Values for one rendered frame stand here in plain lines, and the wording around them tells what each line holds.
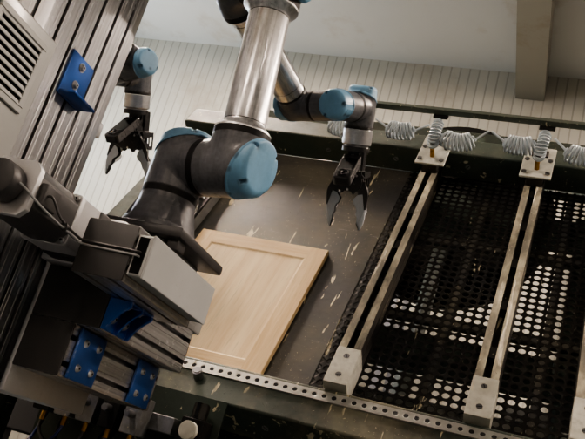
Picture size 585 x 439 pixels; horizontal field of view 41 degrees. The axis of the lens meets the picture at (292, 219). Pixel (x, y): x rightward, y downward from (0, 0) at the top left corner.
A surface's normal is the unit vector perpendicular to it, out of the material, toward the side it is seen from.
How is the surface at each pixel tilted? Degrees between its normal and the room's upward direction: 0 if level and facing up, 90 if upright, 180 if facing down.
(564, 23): 180
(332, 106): 117
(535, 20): 180
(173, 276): 90
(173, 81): 90
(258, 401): 57
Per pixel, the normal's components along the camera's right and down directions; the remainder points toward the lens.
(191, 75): -0.25, -0.38
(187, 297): 0.93, 0.15
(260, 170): 0.81, 0.19
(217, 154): -0.49, -0.29
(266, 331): -0.07, -0.81
